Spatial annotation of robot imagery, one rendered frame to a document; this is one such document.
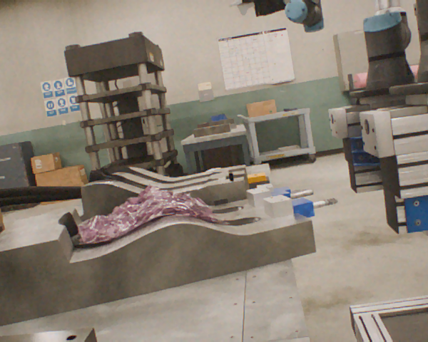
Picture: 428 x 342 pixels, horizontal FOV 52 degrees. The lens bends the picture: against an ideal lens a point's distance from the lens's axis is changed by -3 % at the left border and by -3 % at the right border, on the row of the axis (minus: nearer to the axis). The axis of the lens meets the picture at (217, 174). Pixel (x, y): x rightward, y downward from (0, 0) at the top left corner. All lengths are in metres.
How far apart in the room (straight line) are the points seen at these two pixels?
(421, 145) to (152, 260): 0.58
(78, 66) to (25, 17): 3.43
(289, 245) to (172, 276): 0.19
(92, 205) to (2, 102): 7.60
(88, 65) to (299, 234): 4.63
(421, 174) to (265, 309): 0.51
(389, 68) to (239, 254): 0.92
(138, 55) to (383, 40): 3.87
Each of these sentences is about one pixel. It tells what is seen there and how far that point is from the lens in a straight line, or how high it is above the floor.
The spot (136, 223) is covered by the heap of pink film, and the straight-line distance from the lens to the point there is 0.72.
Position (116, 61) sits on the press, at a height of 1.78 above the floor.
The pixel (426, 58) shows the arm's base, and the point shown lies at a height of 1.09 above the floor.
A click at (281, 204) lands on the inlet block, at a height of 0.88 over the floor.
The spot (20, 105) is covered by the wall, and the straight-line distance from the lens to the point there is 8.46.
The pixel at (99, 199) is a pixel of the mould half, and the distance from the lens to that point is 1.06.
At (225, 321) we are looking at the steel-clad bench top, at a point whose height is 0.80.
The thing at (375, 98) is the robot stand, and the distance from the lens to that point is 1.44.
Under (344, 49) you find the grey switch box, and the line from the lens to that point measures 7.50.
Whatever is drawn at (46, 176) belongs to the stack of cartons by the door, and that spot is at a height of 0.47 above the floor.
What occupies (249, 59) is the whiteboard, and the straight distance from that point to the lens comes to 7.61.
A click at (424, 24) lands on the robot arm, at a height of 1.16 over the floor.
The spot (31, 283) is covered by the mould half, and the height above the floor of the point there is 0.85.
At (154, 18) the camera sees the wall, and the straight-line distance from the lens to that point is 7.84.
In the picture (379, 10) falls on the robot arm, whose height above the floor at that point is 1.29.
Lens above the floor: 1.05
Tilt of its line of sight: 8 degrees down
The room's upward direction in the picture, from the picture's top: 10 degrees counter-clockwise
